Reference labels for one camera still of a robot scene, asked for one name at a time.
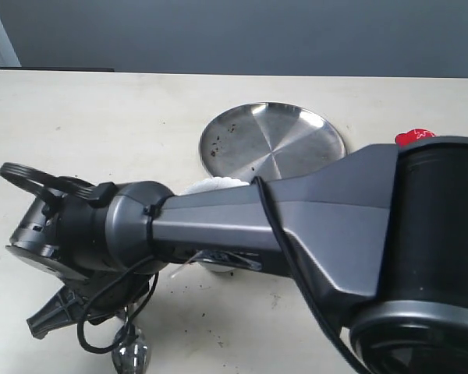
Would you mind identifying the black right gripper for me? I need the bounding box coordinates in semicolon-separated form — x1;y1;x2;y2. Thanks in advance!
27;272;151;340

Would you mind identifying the silver metal spork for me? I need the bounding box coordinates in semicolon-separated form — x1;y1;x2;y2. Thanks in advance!
112;323;151;374

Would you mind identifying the artificial red anthurium plant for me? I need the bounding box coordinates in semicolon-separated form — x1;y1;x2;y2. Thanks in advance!
395;129;436;146

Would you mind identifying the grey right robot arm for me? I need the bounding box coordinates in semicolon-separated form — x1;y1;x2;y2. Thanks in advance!
0;136;468;373

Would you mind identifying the white plastic flower pot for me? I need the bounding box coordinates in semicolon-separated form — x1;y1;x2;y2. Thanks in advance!
182;177;249;273

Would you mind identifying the round steel plate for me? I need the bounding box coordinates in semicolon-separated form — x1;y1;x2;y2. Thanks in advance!
198;102;347;182

